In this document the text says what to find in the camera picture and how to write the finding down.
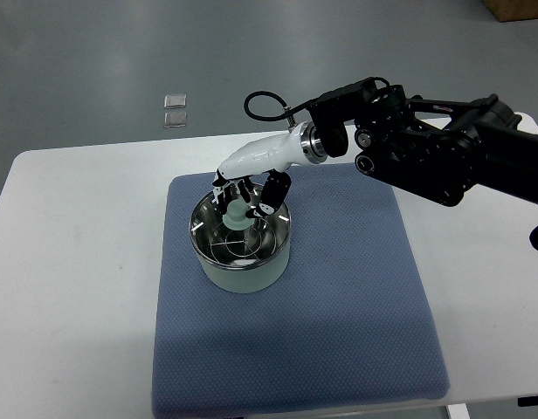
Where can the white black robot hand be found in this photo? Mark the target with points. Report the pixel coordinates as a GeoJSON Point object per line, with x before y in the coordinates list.
{"type": "Point", "coordinates": [273, 155]}

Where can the glass lid with green knob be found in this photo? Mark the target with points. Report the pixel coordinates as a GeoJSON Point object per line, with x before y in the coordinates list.
{"type": "Point", "coordinates": [260, 241]}

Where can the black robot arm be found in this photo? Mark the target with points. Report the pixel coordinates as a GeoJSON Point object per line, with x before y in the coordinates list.
{"type": "Point", "coordinates": [431, 148]}

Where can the pale green pot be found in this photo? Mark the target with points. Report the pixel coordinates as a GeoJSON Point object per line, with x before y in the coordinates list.
{"type": "Point", "coordinates": [251, 280]}

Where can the upper metal floor plate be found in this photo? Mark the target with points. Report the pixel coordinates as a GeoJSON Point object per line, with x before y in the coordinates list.
{"type": "Point", "coordinates": [175, 100]}

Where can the blue quilted mat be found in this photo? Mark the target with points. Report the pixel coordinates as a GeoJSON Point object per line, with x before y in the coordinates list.
{"type": "Point", "coordinates": [348, 322]}

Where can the brown cardboard box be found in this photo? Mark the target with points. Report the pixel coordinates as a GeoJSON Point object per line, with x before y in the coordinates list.
{"type": "Point", "coordinates": [512, 10]}

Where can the black table bracket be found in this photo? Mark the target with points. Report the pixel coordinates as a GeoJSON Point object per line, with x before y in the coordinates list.
{"type": "Point", "coordinates": [529, 401]}

